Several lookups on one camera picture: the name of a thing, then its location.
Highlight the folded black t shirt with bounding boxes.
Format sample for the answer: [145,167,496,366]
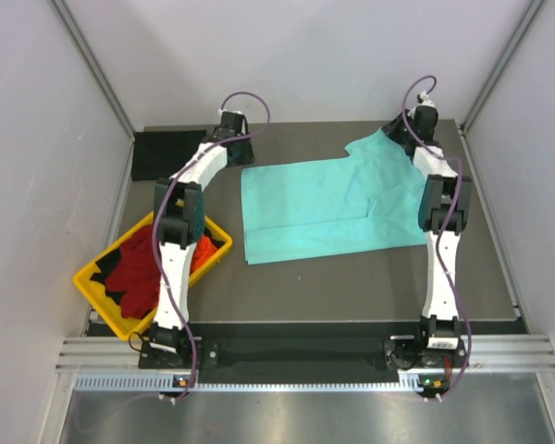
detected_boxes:
[130,129,206,181]

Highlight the teal t shirt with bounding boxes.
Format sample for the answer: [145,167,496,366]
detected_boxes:
[241,130,426,265]

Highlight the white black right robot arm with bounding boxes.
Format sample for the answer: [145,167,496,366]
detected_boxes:
[383,100,472,366]

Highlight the grey slotted cable duct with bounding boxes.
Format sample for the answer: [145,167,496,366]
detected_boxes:
[73,372,450,392]

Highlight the dark red t shirt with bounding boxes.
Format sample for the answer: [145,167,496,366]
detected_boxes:
[105,225,160,319]

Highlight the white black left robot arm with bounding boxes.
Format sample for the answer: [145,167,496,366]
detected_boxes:
[153,109,254,331]

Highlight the black t shirt in bin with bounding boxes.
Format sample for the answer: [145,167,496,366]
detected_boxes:
[91,248,125,306]

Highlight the orange t shirt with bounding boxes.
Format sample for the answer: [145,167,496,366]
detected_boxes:
[191,235,224,274]

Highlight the aluminium frame rail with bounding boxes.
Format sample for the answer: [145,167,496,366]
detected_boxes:
[55,335,555,373]

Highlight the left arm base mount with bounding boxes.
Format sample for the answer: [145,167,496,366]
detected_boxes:
[127,323,201,370]

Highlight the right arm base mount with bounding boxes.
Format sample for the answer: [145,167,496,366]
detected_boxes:
[383,335,466,371]

